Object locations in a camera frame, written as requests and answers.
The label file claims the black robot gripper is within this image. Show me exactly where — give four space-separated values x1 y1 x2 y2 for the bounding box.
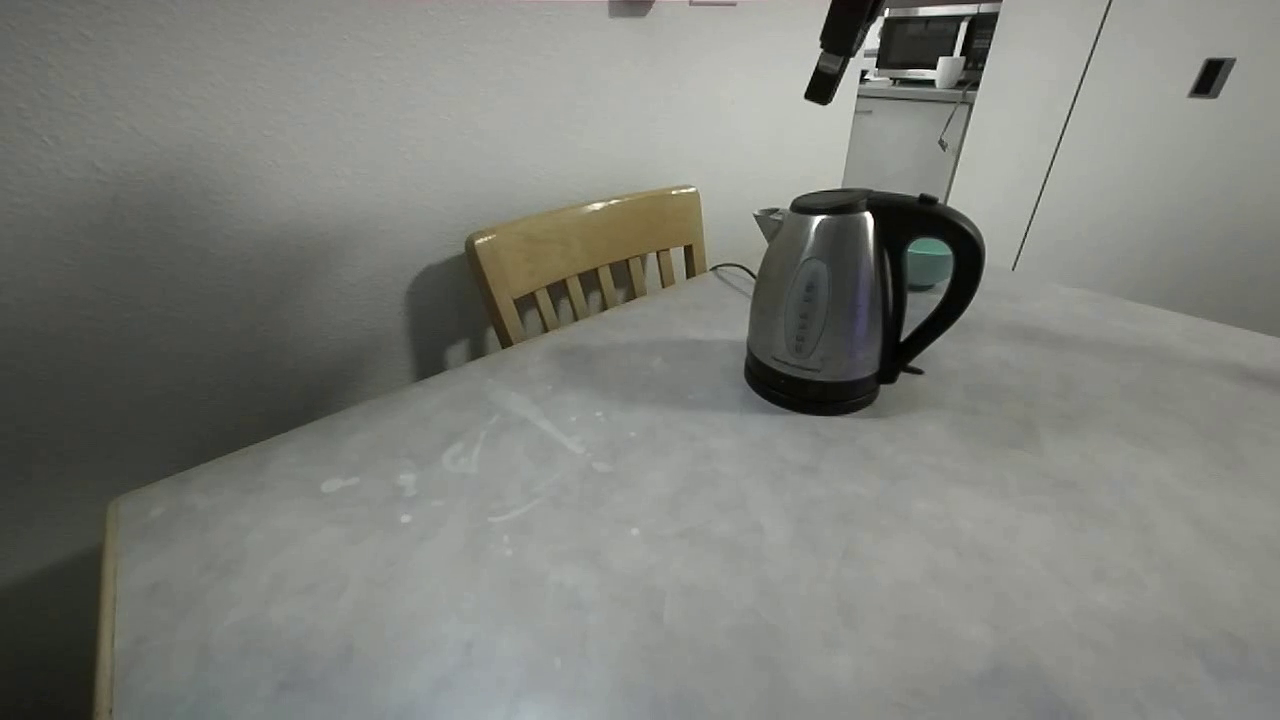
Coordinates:
798 0 888 113

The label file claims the stainless steel electric kettle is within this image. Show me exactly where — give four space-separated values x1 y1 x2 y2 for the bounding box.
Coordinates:
741 190 993 409

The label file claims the black kettle power base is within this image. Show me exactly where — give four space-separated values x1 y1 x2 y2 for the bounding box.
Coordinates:
741 361 882 420

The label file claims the microwave oven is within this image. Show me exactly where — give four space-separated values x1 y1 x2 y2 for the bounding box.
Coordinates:
867 0 1003 89

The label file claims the white counter cabinet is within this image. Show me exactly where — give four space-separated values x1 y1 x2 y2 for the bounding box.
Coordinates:
839 85 976 209

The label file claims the teal bowl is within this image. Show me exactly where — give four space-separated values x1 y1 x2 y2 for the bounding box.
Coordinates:
904 237 961 298

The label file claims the white tall door panel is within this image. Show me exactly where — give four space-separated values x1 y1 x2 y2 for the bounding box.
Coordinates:
944 0 1116 278

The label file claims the wooden slat-back chair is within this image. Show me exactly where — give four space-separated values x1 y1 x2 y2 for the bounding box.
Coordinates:
464 180 712 352

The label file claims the black wall switch plate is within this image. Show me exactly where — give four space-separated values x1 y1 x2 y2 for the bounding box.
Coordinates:
1189 53 1241 105

